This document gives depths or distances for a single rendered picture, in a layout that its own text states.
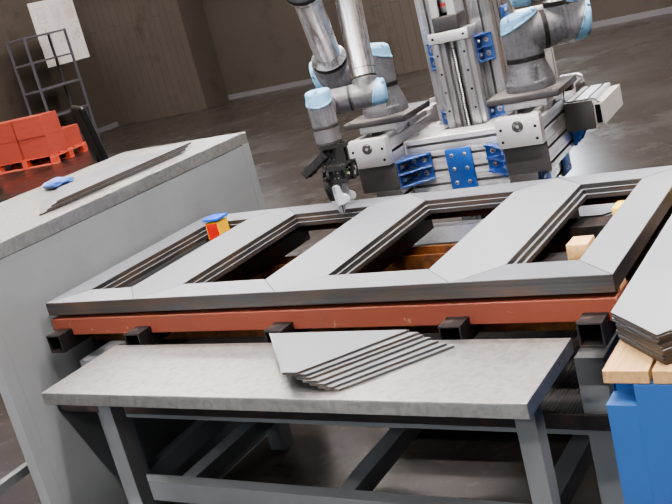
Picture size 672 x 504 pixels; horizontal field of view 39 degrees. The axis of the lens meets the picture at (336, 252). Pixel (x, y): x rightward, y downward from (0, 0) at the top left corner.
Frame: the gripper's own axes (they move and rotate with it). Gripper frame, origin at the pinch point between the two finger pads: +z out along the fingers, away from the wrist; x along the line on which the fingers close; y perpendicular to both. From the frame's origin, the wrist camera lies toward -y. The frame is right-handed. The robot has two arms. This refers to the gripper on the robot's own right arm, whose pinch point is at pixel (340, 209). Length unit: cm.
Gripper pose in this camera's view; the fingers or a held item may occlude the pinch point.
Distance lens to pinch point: 280.0
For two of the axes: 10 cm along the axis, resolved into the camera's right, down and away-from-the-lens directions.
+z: 2.4, 9.3, 2.7
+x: 4.8, -3.5, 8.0
